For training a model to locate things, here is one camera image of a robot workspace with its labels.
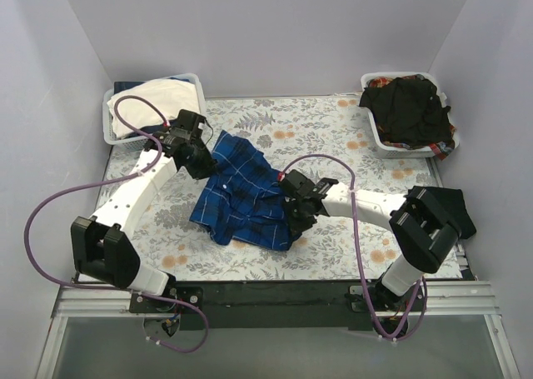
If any left white plastic basket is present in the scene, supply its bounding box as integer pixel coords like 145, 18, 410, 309
102, 73, 207, 150

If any right white plastic basket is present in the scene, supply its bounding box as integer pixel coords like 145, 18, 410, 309
361, 72, 460, 160

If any folded white shirt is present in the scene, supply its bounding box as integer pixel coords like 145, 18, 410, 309
107, 77, 202, 138

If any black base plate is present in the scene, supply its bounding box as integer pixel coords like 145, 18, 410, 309
129, 279, 428, 331

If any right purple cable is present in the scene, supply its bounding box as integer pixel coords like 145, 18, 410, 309
277, 154, 428, 341

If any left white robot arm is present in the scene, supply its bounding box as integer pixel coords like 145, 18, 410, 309
71, 110, 217, 312

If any black crumpled shirt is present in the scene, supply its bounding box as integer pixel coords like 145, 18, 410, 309
360, 77, 453, 148

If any aluminium frame rail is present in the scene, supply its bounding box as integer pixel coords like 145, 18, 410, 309
52, 281, 501, 317

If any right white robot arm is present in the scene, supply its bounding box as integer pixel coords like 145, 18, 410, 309
279, 170, 476, 311

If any blue plaid long sleeve shirt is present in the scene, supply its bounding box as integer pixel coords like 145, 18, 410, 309
189, 131, 299, 252

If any floral patterned table mat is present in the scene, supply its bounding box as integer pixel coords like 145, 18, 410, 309
132, 97, 438, 281

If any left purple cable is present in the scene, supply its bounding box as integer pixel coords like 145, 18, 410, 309
23, 95, 209, 352

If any white plastic basket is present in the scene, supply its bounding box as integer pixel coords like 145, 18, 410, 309
361, 72, 460, 160
102, 73, 207, 150

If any folded black shirt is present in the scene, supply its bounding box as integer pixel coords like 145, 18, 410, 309
426, 187, 476, 240

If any purple cable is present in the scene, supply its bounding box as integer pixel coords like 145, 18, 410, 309
277, 154, 428, 341
23, 95, 209, 352

